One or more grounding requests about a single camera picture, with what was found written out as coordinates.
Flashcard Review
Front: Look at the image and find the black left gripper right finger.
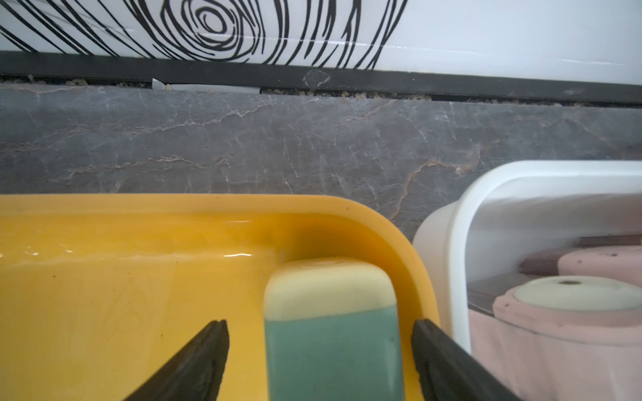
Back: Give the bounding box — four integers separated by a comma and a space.
411, 319, 519, 401

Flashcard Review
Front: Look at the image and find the yellow plastic storage tray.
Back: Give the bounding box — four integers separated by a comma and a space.
1, 194, 440, 400

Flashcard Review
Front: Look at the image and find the white plastic storage tray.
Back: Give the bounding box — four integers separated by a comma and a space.
412, 160, 641, 352

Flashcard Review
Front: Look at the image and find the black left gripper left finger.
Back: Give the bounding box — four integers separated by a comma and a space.
127, 320, 230, 400

